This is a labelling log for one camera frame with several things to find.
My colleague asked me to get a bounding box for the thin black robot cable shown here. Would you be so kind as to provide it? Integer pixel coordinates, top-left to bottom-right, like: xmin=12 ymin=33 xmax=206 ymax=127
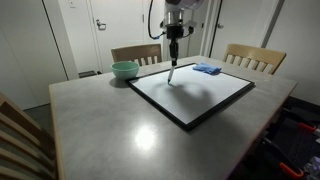
xmin=147 ymin=0 xmax=167 ymax=40

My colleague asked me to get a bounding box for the blue cloth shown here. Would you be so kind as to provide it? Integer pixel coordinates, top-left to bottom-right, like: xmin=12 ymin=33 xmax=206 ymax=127
xmin=192 ymin=62 xmax=223 ymax=76

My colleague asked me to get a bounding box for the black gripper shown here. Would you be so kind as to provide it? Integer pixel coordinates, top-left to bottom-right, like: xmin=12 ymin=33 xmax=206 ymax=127
xmin=166 ymin=26 xmax=184 ymax=66

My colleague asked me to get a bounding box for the dark brown slat-back chair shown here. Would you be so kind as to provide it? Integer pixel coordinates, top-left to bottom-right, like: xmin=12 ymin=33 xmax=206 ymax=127
xmin=110 ymin=43 xmax=163 ymax=66

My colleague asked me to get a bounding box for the white door with lever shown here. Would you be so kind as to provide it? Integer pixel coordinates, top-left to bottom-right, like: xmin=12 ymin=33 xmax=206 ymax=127
xmin=87 ymin=0 xmax=145 ymax=74

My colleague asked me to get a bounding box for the black framed whiteboard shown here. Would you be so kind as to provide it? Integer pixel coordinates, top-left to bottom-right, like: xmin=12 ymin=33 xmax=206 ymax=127
xmin=125 ymin=62 xmax=256 ymax=132

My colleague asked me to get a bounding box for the black clamp red-orange handle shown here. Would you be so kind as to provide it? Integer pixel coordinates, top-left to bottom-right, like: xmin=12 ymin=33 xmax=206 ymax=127
xmin=297 ymin=121 xmax=318 ymax=135
xmin=279 ymin=162 xmax=305 ymax=180

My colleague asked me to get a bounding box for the green capped white marker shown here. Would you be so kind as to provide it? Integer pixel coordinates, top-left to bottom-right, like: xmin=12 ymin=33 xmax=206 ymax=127
xmin=167 ymin=63 xmax=177 ymax=84

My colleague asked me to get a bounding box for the silver lever door handle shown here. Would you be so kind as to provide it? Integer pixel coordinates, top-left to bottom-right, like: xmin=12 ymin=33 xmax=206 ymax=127
xmin=95 ymin=18 xmax=108 ymax=31

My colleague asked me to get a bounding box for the white door with knob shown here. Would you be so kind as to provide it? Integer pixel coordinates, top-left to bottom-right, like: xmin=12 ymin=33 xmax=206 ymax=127
xmin=209 ymin=0 xmax=279 ymax=63

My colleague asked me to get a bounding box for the light wooden slat-back chair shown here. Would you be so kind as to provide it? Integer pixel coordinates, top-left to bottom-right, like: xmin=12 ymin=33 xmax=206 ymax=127
xmin=0 ymin=91 xmax=58 ymax=180
xmin=222 ymin=43 xmax=288 ymax=75

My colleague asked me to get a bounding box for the mint green bowl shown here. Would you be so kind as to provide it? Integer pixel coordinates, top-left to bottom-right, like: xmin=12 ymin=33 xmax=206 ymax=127
xmin=110 ymin=60 xmax=140 ymax=80

